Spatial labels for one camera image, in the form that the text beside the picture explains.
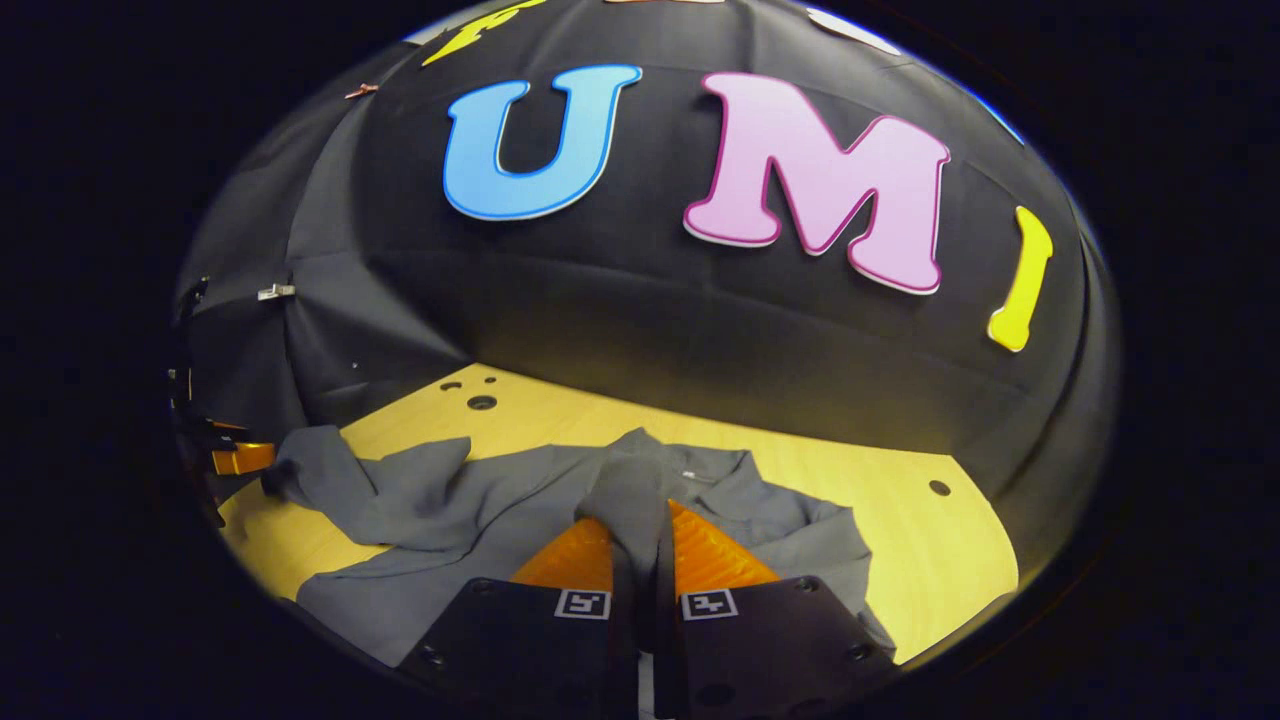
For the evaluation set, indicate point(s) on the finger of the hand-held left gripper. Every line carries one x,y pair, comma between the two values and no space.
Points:
240,458

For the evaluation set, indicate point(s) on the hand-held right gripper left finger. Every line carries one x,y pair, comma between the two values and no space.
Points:
520,650

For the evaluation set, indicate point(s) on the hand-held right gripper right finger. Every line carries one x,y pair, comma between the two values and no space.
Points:
770,650

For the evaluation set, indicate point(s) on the grey shirt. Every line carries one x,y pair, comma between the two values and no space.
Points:
450,520

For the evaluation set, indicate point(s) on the silver metal clip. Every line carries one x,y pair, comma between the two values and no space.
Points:
276,292

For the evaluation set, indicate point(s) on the black backdrop cloth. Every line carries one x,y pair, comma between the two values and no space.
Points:
650,320

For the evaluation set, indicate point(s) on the small red clip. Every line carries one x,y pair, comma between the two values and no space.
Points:
361,90

